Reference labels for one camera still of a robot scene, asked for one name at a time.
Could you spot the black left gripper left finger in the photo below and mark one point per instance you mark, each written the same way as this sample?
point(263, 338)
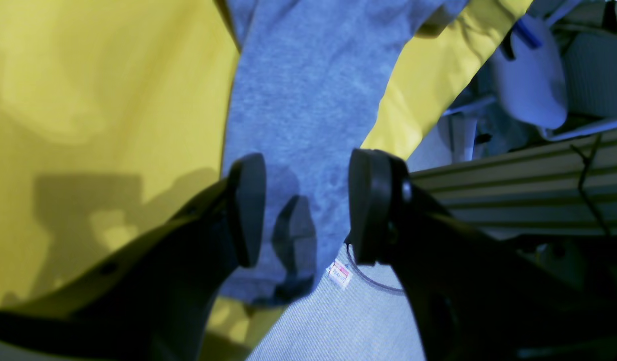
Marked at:
point(151, 299)

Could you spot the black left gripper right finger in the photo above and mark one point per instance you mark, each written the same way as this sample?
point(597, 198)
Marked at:
point(531, 297)

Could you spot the grey t-shirt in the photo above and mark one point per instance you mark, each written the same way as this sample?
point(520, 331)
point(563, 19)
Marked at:
point(307, 90)

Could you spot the white red floor label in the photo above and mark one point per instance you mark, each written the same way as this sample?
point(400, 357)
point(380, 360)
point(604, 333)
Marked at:
point(339, 274)

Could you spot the yellow table cloth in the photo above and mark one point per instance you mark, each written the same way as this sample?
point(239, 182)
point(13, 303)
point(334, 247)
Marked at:
point(114, 113)

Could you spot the grey office chair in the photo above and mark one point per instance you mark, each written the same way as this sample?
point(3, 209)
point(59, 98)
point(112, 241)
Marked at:
point(528, 76)

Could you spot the aluminium frame rail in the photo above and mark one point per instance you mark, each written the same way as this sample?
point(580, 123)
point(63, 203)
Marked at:
point(562, 188)

